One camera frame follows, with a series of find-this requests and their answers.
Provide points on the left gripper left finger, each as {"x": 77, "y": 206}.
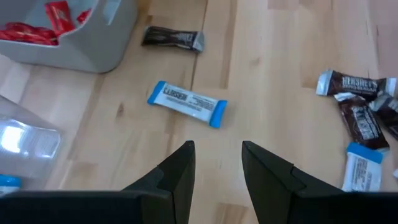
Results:
{"x": 174, "y": 193}

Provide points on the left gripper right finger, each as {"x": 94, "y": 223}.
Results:
{"x": 273, "y": 193}

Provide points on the blue white Hershey's bar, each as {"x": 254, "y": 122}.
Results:
{"x": 362, "y": 169}
{"x": 9, "y": 183}
{"x": 186, "y": 104}

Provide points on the brown Hershey's chocolate bar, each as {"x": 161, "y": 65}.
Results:
{"x": 390, "y": 115}
{"x": 351, "y": 85}
{"x": 362, "y": 124}
{"x": 171, "y": 37}

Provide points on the red Kit Kat bar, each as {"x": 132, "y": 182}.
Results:
{"x": 83, "y": 15}
{"x": 18, "y": 27}
{"x": 59, "y": 17}
{"x": 34, "y": 40}

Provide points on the clear plastic bin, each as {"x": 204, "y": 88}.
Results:
{"x": 31, "y": 155}

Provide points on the grey plastic basket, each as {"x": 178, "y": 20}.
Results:
{"x": 93, "y": 46}

